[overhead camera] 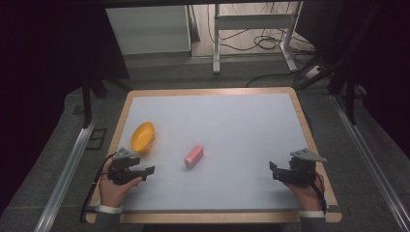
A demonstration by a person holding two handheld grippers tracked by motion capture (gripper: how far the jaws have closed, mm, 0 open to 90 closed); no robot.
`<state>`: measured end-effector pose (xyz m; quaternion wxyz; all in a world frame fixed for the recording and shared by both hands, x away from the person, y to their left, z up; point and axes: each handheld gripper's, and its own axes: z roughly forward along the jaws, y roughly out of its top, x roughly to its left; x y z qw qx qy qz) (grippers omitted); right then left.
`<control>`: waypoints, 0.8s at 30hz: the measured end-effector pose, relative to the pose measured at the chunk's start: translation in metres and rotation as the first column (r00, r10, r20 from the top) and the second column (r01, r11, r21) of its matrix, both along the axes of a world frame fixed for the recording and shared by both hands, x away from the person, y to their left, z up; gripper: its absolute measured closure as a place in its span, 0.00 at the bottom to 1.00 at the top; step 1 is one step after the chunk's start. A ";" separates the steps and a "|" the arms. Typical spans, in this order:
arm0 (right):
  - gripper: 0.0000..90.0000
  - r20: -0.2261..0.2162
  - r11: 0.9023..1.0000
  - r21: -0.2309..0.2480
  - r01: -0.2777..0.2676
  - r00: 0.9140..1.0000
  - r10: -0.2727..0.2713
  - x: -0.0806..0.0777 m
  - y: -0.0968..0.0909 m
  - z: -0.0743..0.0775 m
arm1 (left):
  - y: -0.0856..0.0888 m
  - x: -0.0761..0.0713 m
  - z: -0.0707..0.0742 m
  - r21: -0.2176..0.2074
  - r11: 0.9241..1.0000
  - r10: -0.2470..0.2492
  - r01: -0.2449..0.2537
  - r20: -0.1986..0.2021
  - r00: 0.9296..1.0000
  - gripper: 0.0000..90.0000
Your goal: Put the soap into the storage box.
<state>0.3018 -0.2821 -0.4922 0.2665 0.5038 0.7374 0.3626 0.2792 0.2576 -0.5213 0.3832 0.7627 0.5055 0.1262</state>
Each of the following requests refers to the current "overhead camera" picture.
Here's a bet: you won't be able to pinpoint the black floor cables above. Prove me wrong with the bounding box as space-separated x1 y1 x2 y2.
207 2 315 55

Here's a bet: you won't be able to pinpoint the person's right hand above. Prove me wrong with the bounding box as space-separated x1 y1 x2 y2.
282 172 325 213

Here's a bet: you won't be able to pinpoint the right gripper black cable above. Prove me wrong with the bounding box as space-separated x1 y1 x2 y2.
313 171 328 217

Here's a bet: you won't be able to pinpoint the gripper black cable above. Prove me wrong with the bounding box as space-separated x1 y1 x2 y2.
313 171 328 217
79 153 116 222

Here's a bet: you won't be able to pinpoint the black stand leg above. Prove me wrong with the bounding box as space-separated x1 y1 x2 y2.
80 75 94 129
344 75 358 126

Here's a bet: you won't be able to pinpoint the yellow plastic bowl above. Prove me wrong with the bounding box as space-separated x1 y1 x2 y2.
130 121 157 154

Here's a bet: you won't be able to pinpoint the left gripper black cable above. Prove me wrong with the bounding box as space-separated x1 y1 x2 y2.
79 153 116 222

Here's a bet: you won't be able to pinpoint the white cabinet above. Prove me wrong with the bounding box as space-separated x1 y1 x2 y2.
104 4 192 56

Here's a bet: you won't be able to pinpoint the aluminium rail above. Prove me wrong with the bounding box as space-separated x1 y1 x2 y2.
33 117 99 232
332 95 410 232

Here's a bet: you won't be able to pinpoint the white power strip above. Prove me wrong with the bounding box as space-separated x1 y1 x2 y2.
305 65 324 80

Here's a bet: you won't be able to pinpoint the person's left hand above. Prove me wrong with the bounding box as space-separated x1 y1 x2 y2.
98 159 143 208

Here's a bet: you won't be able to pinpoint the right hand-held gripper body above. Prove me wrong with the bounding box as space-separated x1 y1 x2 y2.
272 147 328 189

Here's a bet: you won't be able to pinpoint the white metal desk frame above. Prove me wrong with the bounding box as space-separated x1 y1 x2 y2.
212 1 304 74

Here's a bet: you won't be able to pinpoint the pink soap bar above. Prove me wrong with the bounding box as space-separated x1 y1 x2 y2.
184 144 205 169

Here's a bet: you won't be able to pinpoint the white table mat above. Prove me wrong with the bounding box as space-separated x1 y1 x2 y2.
116 92 312 212

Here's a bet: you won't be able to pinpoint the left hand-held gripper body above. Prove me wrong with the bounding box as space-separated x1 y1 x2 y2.
106 147 142 186

